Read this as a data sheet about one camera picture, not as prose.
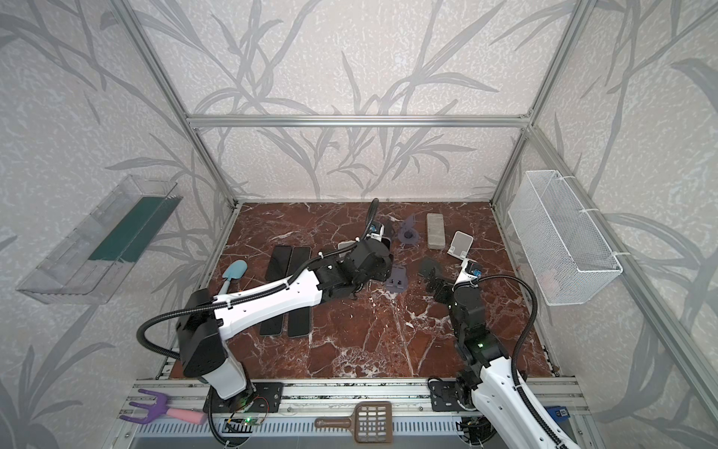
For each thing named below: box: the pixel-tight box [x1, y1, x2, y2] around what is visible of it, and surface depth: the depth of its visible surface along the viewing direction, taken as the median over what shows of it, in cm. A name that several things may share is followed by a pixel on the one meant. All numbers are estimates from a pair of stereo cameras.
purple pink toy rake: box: [119, 389, 207, 424], surface depth 73 cm
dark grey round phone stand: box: [398, 213, 420, 245], surface depth 110 cm
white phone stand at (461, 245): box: [446, 229, 474, 261], surface depth 102 cm
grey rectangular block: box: [426, 213, 446, 250], surface depth 108 cm
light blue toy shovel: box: [218, 259, 248, 295], surface depth 101 cm
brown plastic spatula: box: [314, 400, 394, 444], surface depth 72 cm
